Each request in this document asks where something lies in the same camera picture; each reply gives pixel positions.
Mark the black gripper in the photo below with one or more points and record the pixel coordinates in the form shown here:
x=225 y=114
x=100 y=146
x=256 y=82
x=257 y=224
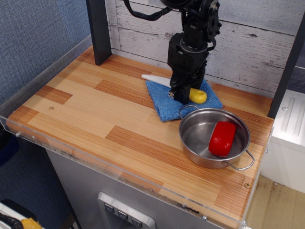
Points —
x=187 y=56

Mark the toy knife yellow handle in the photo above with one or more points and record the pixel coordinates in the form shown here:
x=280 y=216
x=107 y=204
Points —
x=196 y=96

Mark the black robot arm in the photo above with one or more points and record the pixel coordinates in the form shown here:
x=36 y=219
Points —
x=200 y=16

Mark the blue cloth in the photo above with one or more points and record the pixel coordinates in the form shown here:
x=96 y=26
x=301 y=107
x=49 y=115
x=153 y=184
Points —
x=168 y=108

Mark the steel pot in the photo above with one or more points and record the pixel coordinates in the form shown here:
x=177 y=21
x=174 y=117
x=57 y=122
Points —
x=195 y=131

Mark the red toy cheese wheel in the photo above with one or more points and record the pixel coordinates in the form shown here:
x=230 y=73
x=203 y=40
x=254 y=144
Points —
x=222 y=138

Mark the white ribbed box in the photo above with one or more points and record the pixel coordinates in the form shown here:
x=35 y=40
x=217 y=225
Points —
x=284 y=159

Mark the silver dispenser panel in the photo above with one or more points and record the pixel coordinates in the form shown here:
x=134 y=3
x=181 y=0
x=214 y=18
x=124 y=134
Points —
x=119 y=215

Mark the clear acrylic guard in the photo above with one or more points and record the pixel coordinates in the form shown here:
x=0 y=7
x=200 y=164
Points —
x=104 y=135

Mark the yellow object bottom left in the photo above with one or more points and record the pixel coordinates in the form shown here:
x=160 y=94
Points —
x=31 y=224

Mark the dark grey right post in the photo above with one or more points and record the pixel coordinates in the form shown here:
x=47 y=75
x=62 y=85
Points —
x=288 y=70

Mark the dark grey post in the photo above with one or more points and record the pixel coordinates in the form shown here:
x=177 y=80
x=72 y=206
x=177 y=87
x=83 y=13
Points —
x=98 y=21
x=288 y=70

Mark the dark grey left post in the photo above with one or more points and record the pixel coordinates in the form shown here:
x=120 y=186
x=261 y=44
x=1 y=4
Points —
x=98 y=21

